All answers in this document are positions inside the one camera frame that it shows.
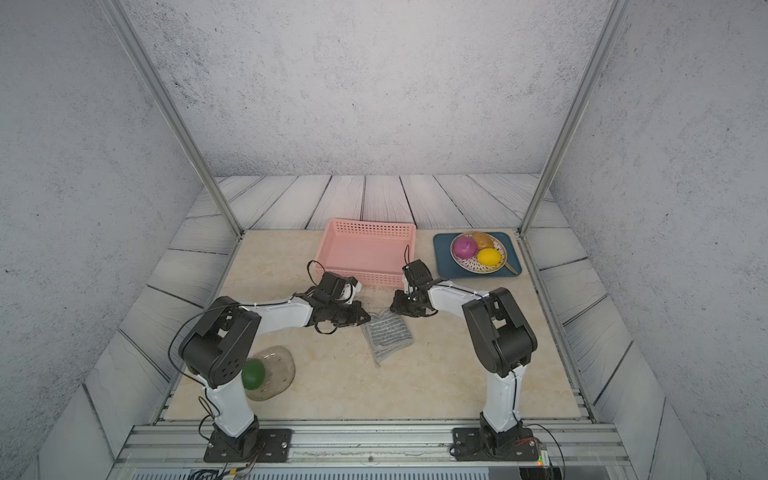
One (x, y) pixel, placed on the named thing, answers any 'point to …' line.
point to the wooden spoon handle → (511, 268)
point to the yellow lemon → (489, 257)
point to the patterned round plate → (472, 265)
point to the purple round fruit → (464, 247)
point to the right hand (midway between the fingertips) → (395, 307)
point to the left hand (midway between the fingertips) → (374, 319)
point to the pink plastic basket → (372, 252)
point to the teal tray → (444, 266)
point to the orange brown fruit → (483, 240)
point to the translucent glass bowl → (269, 374)
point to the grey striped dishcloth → (386, 334)
